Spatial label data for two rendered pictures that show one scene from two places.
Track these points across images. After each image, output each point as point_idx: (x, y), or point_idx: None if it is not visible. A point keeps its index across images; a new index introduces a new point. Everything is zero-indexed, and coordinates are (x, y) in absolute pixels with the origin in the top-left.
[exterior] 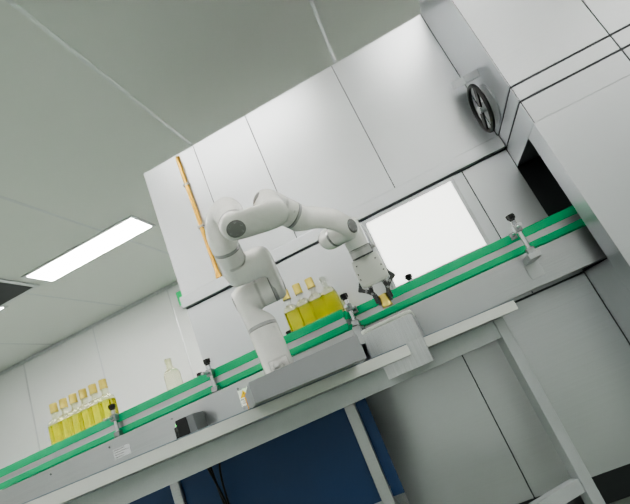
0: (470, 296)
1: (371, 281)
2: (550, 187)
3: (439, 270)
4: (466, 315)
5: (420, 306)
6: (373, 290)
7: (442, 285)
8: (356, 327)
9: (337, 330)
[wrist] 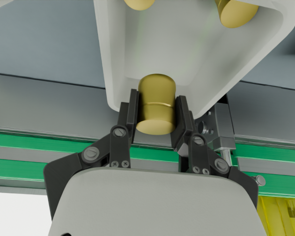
0: (13, 102)
1: (189, 193)
2: None
3: (18, 172)
4: (44, 84)
5: (94, 129)
6: (180, 161)
7: (38, 144)
8: (225, 134)
9: (258, 152)
